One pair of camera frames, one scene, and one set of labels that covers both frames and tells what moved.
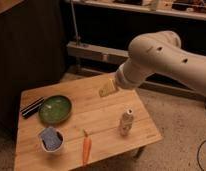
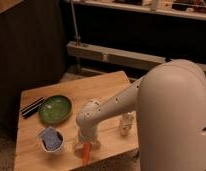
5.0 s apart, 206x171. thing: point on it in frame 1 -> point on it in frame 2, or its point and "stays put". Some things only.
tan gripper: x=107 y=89 -> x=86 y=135
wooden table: x=69 y=125 stays put
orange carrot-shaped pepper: x=86 y=146 stays put
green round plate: x=55 y=109 stays put
